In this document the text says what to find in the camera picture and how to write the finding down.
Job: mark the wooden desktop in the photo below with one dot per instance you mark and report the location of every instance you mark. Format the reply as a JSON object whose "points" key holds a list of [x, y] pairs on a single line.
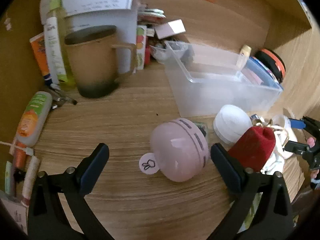
{"points": [[120, 130]]}

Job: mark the small green packet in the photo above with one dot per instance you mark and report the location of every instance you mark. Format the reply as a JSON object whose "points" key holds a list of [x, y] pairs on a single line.
{"points": [[201, 125]]}

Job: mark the thin green packet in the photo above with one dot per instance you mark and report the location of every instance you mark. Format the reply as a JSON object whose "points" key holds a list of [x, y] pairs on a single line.
{"points": [[10, 180]]}

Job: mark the orange cosmetic tube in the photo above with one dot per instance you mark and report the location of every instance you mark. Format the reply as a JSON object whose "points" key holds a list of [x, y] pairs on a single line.
{"points": [[40, 55]]}

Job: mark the white cosmetic tube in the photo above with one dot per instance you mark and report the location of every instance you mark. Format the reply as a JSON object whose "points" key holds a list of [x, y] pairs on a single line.
{"points": [[53, 50]]}

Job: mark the green-label tube with orange face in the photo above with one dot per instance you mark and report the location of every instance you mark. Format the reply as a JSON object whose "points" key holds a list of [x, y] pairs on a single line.
{"points": [[32, 120]]}

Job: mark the beige plastic tube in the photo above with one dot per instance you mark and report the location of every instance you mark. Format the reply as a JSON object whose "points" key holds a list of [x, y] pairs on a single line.
{"points": [[243, 55]]}

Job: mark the small white cardboard box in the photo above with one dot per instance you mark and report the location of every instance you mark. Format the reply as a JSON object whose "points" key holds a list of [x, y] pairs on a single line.
{"points": [[170, 28]]}

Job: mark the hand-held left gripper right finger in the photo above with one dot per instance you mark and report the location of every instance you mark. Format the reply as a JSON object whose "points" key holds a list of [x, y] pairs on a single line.
{"points": [[225, 170]]}

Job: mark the stack of small books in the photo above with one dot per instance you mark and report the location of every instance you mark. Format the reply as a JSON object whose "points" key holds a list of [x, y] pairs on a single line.
{"points": [[150, 12]]}

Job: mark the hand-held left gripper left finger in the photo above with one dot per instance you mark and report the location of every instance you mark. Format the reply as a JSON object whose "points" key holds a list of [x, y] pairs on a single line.
{"points": [[96, 170]]}

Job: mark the colourful dotted box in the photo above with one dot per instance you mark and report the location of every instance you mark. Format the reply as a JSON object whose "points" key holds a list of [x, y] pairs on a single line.
{"points": [[140, 47]]}

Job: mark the yellow-green clear bottle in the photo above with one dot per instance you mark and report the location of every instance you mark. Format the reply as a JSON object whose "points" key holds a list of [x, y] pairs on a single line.
{"points": [[58, 2]]}

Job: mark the person's right hand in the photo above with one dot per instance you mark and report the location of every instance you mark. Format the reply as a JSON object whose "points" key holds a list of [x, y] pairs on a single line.
{"points": [[311, 142]]}

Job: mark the clear plastic storage bin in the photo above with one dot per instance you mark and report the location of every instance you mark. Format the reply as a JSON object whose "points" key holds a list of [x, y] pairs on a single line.
{"points": [[212, 92]]}

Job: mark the white round jar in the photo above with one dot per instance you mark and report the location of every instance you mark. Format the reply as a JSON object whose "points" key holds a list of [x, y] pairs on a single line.
{"points": [[231, 122]]}

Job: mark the black pen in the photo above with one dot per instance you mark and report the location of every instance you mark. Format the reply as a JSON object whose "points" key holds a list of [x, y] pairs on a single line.
{"points": [[67, 100]]}

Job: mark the small orange stick tube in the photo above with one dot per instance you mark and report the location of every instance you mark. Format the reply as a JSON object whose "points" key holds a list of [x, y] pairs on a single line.
{"points": [[19, 157]]}

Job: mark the red fabric pouch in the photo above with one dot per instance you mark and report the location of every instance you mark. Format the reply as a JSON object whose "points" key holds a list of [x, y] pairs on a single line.
{"points": [[252, 147]]}

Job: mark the white cloth bag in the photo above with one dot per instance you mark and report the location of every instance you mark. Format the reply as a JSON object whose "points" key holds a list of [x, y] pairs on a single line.
{"points": [[277, 160]]}

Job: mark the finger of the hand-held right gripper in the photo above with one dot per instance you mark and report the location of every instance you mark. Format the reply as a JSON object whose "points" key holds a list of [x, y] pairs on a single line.
{"points": [[300, 147], [297, 123]]}

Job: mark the pink round desktop vacuum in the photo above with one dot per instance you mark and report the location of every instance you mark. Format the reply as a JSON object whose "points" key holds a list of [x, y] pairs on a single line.
{"points": [[175, 150]]}

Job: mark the brown ceramic mug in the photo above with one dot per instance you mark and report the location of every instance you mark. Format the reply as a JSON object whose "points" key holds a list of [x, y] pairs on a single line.
{"points": [[92, 65]]}

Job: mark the orange and black round case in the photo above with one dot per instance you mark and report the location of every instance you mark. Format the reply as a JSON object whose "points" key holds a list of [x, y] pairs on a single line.
{"points": [[273, 60]]}

